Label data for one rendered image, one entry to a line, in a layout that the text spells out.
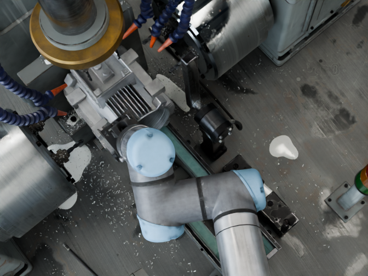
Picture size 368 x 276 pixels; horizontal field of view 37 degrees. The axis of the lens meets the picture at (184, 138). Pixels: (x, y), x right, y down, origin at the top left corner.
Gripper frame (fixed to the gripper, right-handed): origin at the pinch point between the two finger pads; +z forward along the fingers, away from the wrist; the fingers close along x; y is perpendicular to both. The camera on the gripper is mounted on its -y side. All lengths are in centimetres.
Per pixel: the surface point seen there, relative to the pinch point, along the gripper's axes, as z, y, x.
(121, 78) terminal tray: 3.2, 11.2, -8.6
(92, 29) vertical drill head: -17.6, 23.4, -6.9
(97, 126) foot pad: 4.7, 5.7, 2.3
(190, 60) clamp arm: -14.6, 7.3, -19.3
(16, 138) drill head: -0.3, 15.0, 17.4
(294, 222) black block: 1.3, -43.3, -21.0
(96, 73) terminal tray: 4.3, 15.4, -4.8
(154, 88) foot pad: 3.9, 4.5, -13.3
